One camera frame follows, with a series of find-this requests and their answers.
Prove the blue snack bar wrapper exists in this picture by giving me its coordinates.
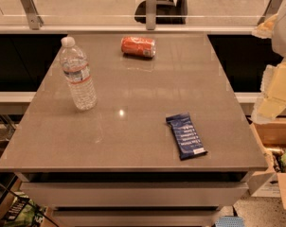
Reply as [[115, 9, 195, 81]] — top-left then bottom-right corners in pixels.
[[166, 113, 207, 160]]

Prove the blue perforated basket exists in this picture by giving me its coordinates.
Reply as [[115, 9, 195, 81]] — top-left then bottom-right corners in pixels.
[[215, 217, 245, 227]]

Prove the cardboard box with items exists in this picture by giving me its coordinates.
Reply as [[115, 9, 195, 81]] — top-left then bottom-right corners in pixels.
[[248, 117, 286, 210]]

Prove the right metal railing bracket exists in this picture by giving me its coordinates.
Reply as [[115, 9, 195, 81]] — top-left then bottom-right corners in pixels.
[[258, 0, 283, 25]]

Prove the orange soda can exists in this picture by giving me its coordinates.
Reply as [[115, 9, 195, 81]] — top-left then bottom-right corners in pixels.
[[121, 36, 156, 58]]

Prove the clear plastic water bottle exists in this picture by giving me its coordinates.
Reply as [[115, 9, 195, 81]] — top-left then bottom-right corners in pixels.
[[60, 36, 97, 111]]

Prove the green snack bag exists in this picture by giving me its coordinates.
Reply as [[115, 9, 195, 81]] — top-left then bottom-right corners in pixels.
[[3, 197, 45, 227]]

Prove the left metal railing bracket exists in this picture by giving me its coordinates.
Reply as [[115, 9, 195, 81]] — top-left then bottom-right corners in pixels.
[[20, 0, 44, 30]]

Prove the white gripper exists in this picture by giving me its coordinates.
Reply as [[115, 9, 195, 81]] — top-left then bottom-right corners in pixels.
[[251, 5, 286, 124]]

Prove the grey drawer cabinet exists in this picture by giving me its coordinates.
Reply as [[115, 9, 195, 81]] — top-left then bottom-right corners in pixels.
[[0, 32, 267, 227]]

